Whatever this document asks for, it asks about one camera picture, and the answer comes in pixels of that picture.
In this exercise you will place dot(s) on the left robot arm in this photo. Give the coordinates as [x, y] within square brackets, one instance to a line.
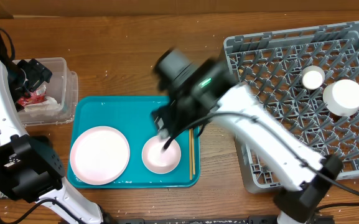
[29, 167]

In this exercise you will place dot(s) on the pale green bowl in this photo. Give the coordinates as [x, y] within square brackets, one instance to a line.
[342, 97]

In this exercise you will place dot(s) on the small white plate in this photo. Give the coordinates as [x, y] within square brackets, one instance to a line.
[159, 160]

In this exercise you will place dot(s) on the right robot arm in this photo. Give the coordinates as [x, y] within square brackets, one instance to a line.
[199, 94]

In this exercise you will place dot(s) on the clear plastic bin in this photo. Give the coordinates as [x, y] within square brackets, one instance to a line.
[63, 88]

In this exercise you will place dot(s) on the teal plastic tray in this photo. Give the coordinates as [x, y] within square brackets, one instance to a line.
[131, 115]

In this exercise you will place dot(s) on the grey dishwasher rack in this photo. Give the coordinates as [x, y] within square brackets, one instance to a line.
[271, 64]

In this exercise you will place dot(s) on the white napkin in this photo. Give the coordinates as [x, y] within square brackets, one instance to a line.
[49, 104]

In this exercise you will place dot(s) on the red snack wrapper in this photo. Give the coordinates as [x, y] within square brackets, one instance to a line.
[37, 96]

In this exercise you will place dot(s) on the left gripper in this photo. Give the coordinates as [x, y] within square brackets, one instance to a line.
[37, 73]

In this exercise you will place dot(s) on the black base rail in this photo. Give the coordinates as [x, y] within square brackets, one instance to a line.
[256, 219]

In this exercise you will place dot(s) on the white upturned cup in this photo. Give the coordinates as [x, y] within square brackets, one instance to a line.
[312, 77]

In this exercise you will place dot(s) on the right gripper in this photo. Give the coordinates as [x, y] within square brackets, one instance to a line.
[178, 113]

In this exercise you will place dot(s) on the wooden chopstick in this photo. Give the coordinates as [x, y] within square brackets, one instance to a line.
[189, 161]
[193, 152]

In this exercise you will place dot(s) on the large pink plate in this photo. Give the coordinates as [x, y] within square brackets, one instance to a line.
[99, 155]

